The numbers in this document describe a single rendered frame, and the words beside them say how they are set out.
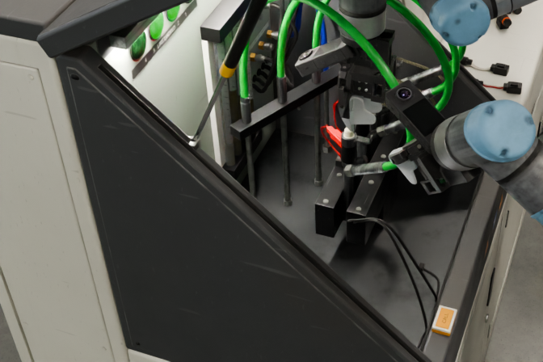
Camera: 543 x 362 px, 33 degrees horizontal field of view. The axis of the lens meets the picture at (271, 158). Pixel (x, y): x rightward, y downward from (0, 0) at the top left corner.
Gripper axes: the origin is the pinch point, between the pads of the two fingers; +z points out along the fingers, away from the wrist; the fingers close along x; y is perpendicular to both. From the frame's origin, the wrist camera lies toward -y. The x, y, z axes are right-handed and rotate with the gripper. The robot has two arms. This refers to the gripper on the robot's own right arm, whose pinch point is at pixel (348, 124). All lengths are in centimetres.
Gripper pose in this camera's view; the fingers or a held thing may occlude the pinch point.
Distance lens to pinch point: 162.1
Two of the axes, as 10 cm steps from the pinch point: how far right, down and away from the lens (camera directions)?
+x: 3.7, -6.2, 6.9
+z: 0.5, 7.6, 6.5
